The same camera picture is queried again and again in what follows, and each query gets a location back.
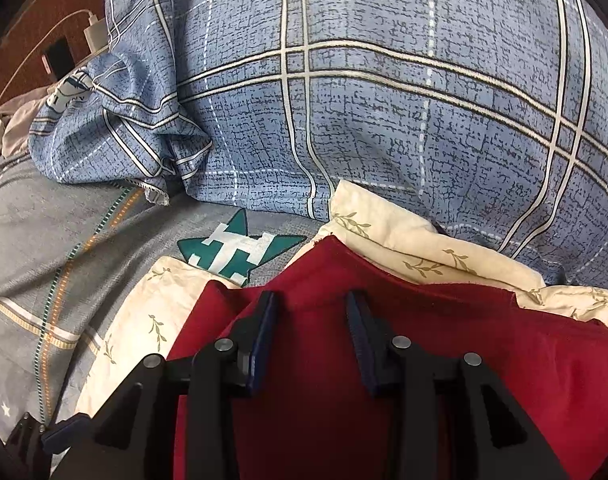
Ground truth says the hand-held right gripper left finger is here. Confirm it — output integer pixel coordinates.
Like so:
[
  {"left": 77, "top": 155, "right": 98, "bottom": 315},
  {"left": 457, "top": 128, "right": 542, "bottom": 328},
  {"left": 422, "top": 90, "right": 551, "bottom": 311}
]
[{"left": 48, "top": 290, "right": 279, "bottom": 480}]

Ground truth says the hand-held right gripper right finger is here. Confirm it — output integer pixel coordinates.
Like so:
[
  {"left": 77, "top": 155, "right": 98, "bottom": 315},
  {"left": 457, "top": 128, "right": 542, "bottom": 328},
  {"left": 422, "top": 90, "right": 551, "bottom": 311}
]
[{"left": 345, "top": 290, "right": 570, "bottom": 480}]

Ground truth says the beige crumpled cloth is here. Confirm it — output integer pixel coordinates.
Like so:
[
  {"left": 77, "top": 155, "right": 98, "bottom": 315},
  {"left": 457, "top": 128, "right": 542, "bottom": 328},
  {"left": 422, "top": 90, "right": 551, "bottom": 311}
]
[{"left": 0, "top": 97, "right": 52, "bottom": 171}]

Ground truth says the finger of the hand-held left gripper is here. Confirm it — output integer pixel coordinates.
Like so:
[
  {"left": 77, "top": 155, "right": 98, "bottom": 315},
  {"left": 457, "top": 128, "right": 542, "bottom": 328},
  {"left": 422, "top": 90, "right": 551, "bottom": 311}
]
[{"left": 4, "top": 411, "right": 92, "bottom": 480}]

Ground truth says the white charging cable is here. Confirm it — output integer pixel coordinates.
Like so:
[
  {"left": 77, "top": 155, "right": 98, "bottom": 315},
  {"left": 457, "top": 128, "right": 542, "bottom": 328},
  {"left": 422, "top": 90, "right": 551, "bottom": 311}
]
[{"left": 0, "top": 8, "right": 92, "bottom": 108}]

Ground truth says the black phone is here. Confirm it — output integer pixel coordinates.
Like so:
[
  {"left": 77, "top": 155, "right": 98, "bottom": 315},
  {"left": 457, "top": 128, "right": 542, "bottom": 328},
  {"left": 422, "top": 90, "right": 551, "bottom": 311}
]
[{"left": 42, "top": 37, "right": 77, "bottom": 81}]

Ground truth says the cream leaf-print cloth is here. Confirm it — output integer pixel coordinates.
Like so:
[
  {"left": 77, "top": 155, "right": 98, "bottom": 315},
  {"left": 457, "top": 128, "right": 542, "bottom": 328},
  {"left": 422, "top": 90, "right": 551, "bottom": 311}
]
[{"left": 76, "top": 180, "right": 608, "bottom": 416}]

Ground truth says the white charger plug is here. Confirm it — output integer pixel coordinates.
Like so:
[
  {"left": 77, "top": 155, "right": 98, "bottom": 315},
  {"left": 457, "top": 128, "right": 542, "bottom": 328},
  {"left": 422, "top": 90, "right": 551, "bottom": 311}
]
[{"left": 82, "top": 16, "right": 109, "bottom": 53}]

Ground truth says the blue plaid quilt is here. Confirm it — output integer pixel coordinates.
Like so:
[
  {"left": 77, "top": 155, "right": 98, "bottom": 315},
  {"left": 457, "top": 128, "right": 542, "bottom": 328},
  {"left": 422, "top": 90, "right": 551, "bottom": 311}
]
[{"left": 28, "top": 0, "right": 608, "bottom": 286}]

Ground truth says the red garment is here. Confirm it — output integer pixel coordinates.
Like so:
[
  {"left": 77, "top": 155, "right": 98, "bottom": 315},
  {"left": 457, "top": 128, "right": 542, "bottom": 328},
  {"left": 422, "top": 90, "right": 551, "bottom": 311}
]
[{"left": 166, "top": 235, "right": 608, "bottom": 480}]

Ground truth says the grey star-print bed sheet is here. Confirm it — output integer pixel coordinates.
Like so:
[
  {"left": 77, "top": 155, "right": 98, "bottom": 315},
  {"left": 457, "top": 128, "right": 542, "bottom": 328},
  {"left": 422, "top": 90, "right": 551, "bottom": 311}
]
[{"left": 0, "top": 152, "right": 309, "bottom": 461}]

